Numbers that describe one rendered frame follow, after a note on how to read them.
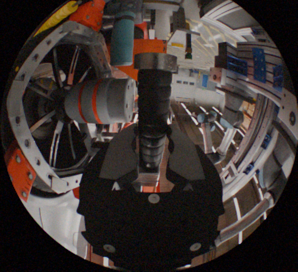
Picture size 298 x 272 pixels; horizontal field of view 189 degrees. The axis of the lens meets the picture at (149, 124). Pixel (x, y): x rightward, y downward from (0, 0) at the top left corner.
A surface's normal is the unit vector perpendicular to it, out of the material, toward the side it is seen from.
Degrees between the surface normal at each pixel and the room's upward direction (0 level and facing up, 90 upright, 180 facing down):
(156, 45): 90
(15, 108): 90
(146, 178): 90
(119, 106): 94
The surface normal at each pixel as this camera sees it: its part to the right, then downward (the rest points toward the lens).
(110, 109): -0.02, 0.55
